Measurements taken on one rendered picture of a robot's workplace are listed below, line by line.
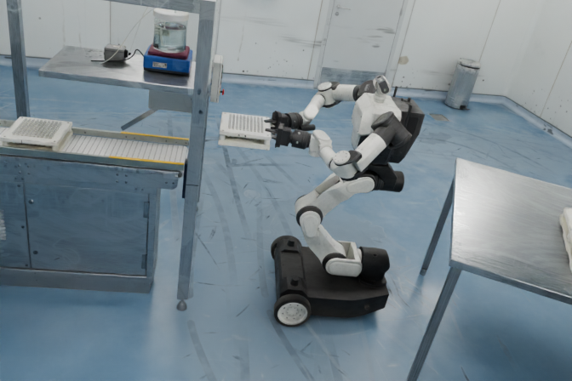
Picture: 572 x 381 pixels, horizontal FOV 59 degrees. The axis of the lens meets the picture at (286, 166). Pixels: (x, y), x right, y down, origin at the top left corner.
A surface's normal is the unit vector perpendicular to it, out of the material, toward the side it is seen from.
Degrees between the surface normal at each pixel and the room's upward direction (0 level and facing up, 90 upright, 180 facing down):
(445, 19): 90
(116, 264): 90
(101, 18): 90
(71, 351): 0
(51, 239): 90
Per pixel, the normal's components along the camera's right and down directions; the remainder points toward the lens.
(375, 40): 0.22, 0.48
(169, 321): 0.16, -0.87
